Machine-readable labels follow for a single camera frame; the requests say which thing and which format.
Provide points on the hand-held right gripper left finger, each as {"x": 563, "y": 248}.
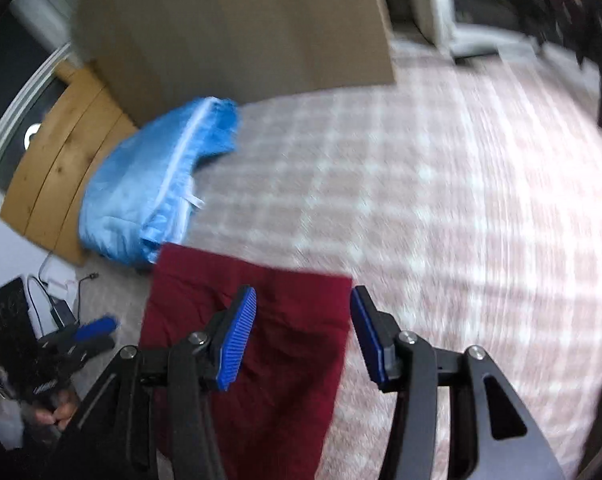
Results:
{"x": 237, "y": 332}

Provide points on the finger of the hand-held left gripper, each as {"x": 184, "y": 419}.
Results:
{"x": 97, "y": 344}
{"x": 97, "y": 326}

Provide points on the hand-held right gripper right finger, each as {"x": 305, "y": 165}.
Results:
{"x": 368, "y": 332}

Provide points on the dark red garment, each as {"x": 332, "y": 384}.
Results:
{"x": 286, "y": 355}

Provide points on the person's left hand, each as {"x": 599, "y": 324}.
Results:
{"x": 58, "y": 410}

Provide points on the black tablet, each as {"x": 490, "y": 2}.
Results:
{"x": 6, "y": 315}

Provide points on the pink checked blanket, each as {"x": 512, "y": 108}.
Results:
{"x": 431, "y": 240}

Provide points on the light blue satin garment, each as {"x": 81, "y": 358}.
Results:
{"x": 141, "y": 185}

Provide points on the wooden headboard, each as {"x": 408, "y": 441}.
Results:
{"x": 63, "y": 170}

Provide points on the brown cardboard box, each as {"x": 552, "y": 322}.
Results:
{"x": 231, "y": 30}

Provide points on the dark metal chair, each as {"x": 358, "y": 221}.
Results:
{"x": 576, "y": 20}

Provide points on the white door frame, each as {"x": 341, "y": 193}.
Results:
{"x": 448, "y": 5}

